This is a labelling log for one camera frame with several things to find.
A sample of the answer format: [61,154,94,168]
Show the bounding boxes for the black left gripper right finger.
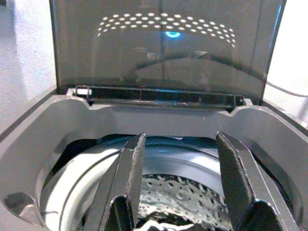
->
[216,131,299,231]

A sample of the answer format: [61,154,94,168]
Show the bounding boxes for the smoked transparent washer lid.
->
[49,0,287,108]

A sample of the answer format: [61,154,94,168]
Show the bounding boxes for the thin white cable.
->
[264,80,308,98]

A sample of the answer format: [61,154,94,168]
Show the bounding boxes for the perforated steel washer drum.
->
[36,135,299,231]

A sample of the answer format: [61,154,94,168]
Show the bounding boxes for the dark grey top-load washer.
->
[0,85,308,231]

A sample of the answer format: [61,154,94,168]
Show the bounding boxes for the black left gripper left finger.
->
[100,133,147,231]

